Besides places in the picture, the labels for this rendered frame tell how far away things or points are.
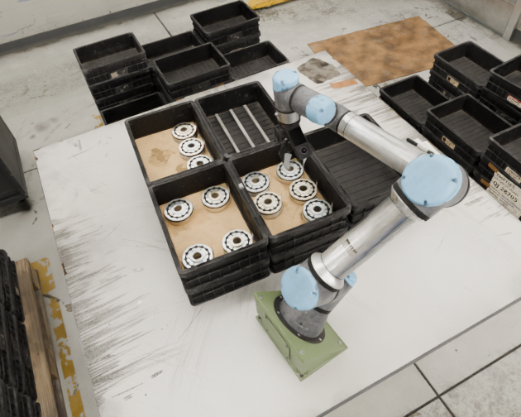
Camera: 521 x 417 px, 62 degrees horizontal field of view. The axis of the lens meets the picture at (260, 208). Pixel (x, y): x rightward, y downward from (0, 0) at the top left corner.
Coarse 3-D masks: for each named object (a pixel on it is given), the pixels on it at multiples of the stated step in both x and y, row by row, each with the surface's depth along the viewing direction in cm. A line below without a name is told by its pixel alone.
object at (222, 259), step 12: (204, 168) 158; (228, 168) 157; (168, 180) 155; (240, 192) 150; (156, 204) 150; (252, 216) 143; (168, 240) 139; (264, 240) 137; (228, 252) 135; (240, 252) 135; (204, 264) 132; (216, 264) 134; (180, 276) 132
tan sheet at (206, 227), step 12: (192, 204) 161; (204, 216) 157; (216, 216) 157; (228, 216) 156; (240, 216) 156; (168, 228) 154; (180, 228) 154; (192, 228) 154; (204, 228) 153; (216, 228) 153; (228, 228) 153; (240, 228) 153; (180, 240) 151; (192, 240) 150; (204, 240) 150; (216, 240) 150; (180, 252) 148; (216, 252) 147; (180, 264) 145
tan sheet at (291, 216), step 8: (296, 160) 172; (272, 168) 170; (272, 176) 167; (304, 176) 166; (272, 184) 165; (280, 184) 165; (280, 192) 162; (288, 192) 162; (288, 200) 159; (288, 208) 157; (296, 208) 157; (280, 216) 155; (288, 216) 155; (296, 216) 155; (272, 224) 153; (280, 224) 153; (288, 224) 153; (296, 224) 152; (272, 232) 151
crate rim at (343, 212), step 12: (276, 144) 164; (240, 156) 161; (312, 156) 159; (240, 180) 153; (336, 192) 148; (252, 204) 146; (348, 204) 144; (324, 216) 141; (336, 216) 142; (264, 228) 140; (300, 228) 139; (276, 240) 138
